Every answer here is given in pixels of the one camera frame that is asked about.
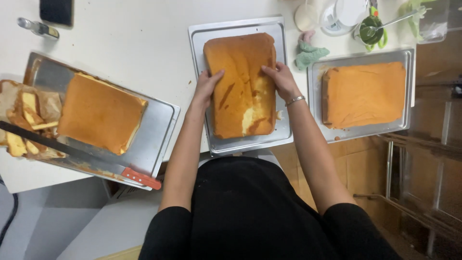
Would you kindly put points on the trimmed orange sponge cake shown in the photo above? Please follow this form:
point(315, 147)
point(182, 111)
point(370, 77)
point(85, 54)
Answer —
point(100, 113)

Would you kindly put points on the black rectangular pad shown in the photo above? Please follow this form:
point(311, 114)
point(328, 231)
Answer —
point(56, 12)

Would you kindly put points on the patchy brown sponge cake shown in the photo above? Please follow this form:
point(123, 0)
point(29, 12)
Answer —
point(241, 86)

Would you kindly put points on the square metal baking tray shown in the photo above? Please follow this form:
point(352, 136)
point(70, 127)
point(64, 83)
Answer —
point(361, 95)

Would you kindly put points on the brown baking paper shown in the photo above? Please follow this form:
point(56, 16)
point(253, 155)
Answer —
point(48, 104)

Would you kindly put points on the metal rack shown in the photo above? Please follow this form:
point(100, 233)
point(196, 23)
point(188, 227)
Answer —
point(422, 173)

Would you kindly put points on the person's left hand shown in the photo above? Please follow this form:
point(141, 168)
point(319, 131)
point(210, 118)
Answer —
point(205, 87)

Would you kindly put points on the metal spoon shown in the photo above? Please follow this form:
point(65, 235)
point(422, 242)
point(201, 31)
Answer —
point(391, 21)

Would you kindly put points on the smooth orange sponge cake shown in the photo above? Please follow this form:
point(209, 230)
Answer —
point(364, 94)

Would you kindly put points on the green scissors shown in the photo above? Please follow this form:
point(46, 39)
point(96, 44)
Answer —
point(379, 36)

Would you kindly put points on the white kitchen scale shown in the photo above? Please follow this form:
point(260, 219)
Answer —
point(343, 16)

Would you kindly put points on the clear plastic container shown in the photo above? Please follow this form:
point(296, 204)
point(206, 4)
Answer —
point(435, 21)

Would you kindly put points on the green and pink cloth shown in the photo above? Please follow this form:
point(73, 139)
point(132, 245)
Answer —
point(309, 52)

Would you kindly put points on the cream round lid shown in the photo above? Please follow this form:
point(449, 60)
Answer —
point(305, 17)

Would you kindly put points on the large metal baking tray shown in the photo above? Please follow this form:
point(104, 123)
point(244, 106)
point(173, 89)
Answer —
point(108, 122)

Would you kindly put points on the small glass bottle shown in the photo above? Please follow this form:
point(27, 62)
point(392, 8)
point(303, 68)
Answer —
point(38, 28)

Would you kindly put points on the heap of cake trimmings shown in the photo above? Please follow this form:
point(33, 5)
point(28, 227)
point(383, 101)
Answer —
point(25, 122)

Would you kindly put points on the person's black clothing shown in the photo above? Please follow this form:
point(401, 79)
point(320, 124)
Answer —
point(260, 213)

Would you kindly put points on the person's right hand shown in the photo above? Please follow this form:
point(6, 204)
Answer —
point(283, 81)

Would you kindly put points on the small metal baking tray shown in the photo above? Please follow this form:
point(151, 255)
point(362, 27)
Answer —
point(239, 85)

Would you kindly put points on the green mug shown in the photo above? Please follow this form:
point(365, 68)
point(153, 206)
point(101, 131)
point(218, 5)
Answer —
point(370, 30)

